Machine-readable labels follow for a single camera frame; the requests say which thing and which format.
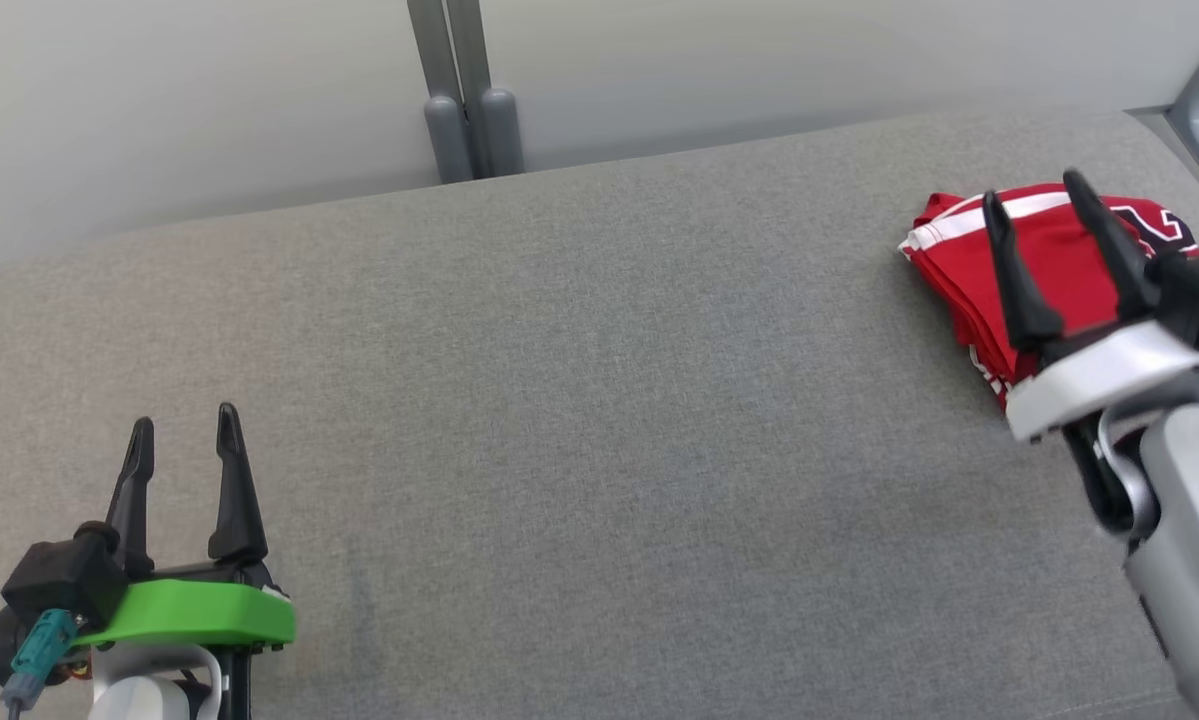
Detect red basketball shorts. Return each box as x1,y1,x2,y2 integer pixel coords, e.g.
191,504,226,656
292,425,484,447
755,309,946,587
899,183,1199,346

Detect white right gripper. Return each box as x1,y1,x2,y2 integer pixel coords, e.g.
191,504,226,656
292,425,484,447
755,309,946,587
980,170,1199,445

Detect grey metal partition post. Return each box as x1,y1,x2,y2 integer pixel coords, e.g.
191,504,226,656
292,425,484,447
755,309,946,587
445,0,526,179
407,0,476,187

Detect teal left camera connector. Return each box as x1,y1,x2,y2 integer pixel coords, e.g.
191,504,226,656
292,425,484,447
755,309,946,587
1,608,80,706

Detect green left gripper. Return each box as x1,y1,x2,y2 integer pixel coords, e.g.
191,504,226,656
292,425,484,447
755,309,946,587
69,403,297,649

